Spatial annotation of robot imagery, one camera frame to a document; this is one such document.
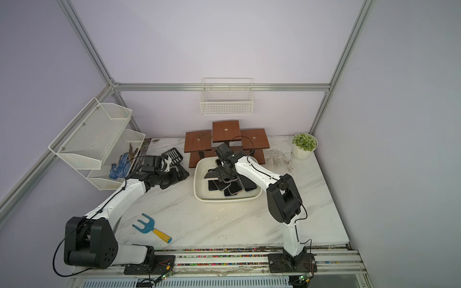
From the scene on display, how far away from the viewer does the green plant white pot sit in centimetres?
100

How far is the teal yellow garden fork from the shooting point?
0.81 m

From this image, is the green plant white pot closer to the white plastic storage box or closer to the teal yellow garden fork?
the white plastic storage box

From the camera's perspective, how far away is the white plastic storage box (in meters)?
0.90

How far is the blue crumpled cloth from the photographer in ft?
2.87

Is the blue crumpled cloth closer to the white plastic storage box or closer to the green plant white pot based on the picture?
the white plastic storage box

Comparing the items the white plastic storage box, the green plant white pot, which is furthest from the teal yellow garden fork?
the green plant white pot

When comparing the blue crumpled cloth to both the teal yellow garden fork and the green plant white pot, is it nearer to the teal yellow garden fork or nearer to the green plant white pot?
the teal yellow garden fork
